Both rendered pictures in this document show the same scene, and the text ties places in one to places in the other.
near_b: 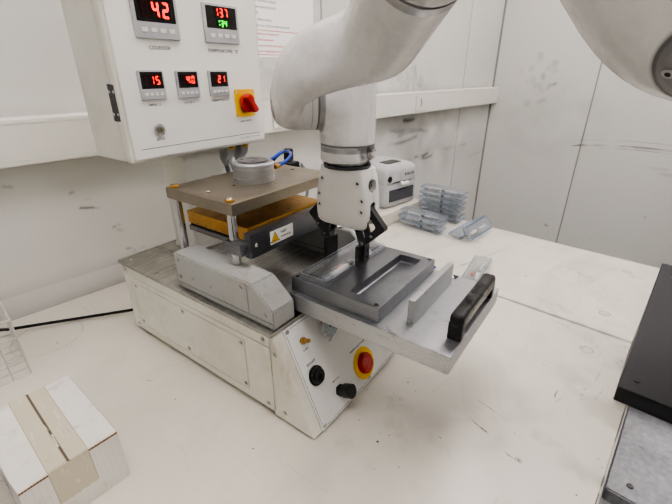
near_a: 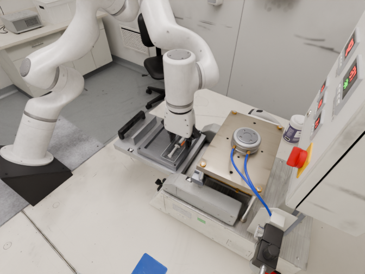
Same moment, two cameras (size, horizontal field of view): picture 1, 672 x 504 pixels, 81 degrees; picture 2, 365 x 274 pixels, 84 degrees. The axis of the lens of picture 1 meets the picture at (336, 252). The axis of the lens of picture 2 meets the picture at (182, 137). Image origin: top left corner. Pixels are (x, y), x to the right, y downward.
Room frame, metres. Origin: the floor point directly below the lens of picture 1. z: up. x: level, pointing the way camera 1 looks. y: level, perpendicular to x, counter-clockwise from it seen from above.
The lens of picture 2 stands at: (1.13, -0.07, 1.56)
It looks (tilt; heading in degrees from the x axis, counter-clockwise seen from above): 46 degrees down; 174
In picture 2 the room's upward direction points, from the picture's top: straight up
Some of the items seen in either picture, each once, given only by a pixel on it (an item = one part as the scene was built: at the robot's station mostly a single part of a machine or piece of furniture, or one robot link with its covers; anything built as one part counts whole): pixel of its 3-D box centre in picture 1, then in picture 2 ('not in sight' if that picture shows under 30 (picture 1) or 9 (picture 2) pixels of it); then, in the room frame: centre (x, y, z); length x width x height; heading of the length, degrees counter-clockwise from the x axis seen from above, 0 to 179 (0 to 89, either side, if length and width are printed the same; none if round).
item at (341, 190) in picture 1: (346, 191); (180, 117); (0.63, -0.02, 1.12); 0.10 x 0.08 x 0.11; 54
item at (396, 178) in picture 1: (381, 179); not in sight; (1.66, -0.19, 0.88); 0.25 x 0.20 x 0.17; 42
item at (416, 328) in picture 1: (390, 287); (160, 139); (0.58, -0.09, 0.97); 0.30 x 0.22 x 0.08; 54
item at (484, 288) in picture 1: (473, 304); (132, 124); (0.50, -0.20, 0.99); 0.15 x 0.02 x 0.04; 144
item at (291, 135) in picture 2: not in sight; (295, 129); (0.45, 0.60, 0.82); 0.09 x 0.09 x 0.15
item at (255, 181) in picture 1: (252, 187); (250, 159); (0.79, 0.17, 1.08); 0.31 x 0.24 x 0.13; 144
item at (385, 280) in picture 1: (366, 273); (170, 141); (0.60, -0.05, 0.98); 0.20 x 0.17 x 0.03; 144
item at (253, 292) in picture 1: (230, 283); (230, 139); (0.60, 0.18, 0.96); 0.25 x 0.05 x 0.07; 54
